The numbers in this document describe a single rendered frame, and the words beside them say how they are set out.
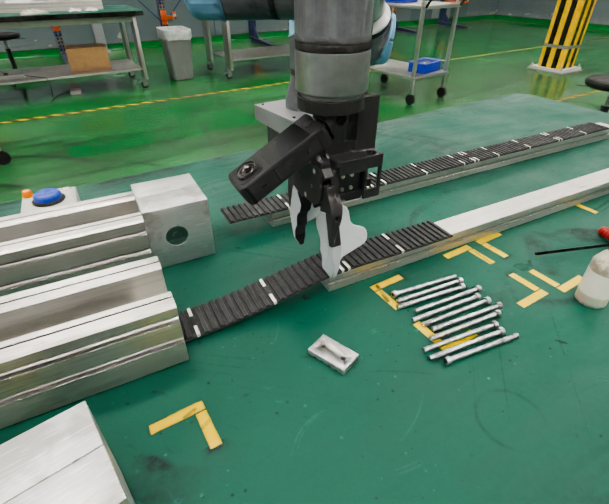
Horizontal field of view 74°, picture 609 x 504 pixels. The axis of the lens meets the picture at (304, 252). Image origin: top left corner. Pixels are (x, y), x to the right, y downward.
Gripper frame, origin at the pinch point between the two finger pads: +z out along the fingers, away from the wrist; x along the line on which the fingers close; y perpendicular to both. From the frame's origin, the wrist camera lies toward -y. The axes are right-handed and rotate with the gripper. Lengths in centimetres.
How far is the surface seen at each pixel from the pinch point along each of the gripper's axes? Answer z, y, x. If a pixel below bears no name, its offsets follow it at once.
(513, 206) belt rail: 2.5, 39.1, -0.3
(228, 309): 4.6, -11.8, 0.0
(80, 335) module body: -2.8, -27.0, -4.8
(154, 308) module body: -2.9, -20.2, -4.5
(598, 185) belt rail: 3, 60, -2
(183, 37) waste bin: 36, 100, 499
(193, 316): 4.6, -16.1, 0.8
